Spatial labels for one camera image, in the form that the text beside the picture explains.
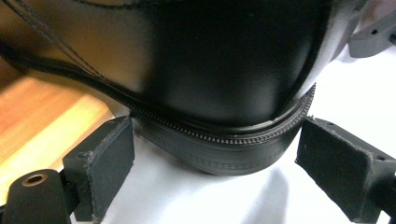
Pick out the black leather shoe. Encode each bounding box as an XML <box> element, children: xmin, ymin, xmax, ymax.
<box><xmin>0</xmin><ymin>0</ymin><xmax>372</xmax><ymax>177</ymax></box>

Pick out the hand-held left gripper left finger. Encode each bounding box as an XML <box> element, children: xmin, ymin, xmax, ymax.
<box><xmin>62</xmin><ymin>115</ymin><xmax>135</xmax><ymax>224</ymax></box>

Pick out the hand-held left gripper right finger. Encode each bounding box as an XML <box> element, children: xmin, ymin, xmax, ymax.
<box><xmin>294</xmin><ymin>116</ymin><xmax>396</xmax><ymax>224</ymax></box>

